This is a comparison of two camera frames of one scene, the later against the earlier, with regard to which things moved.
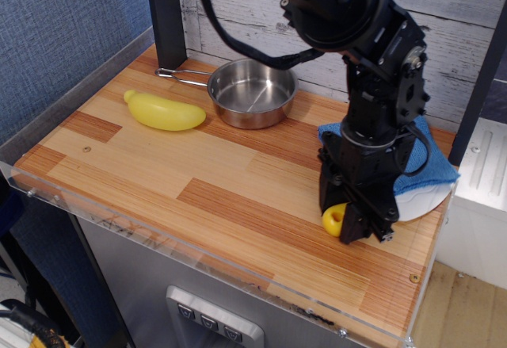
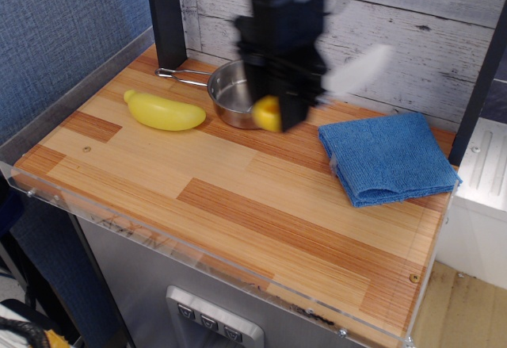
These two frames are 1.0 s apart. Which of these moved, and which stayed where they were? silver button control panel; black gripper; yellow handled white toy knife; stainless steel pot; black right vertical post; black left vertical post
Moved: yellow handled white toy knife; black gripper
Stayed: silver button control panel; black left vertical post; black right vertical post; stainless steel pot
